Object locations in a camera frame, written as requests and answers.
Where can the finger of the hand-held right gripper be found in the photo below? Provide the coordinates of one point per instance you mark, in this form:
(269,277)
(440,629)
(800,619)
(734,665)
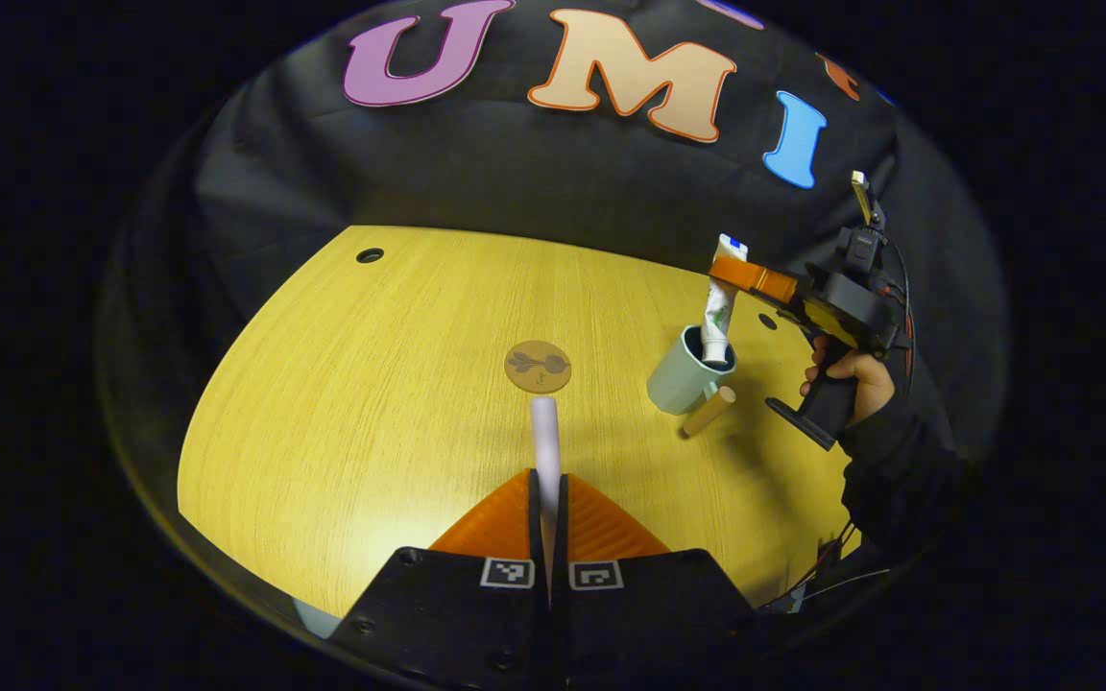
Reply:
(755,276)

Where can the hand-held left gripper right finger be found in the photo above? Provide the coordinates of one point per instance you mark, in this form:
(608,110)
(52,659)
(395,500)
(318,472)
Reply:
(649,619)

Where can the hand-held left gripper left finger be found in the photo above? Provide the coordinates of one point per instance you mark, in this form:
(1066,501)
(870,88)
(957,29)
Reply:
(457,624)

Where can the white toothpaste tube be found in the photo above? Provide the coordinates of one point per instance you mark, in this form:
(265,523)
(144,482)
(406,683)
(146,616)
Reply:
(718,317)

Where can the pale pink toothbrush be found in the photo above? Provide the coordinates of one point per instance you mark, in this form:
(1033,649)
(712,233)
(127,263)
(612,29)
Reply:
(545,441)

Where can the round cork coaster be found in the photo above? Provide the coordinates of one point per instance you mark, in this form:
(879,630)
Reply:
(539,367)

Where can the wooden desktop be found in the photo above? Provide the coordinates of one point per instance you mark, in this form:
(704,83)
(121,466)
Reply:
(371,432)

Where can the black backdrop cloth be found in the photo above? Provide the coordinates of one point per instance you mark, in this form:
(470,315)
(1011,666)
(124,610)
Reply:
(515,173)

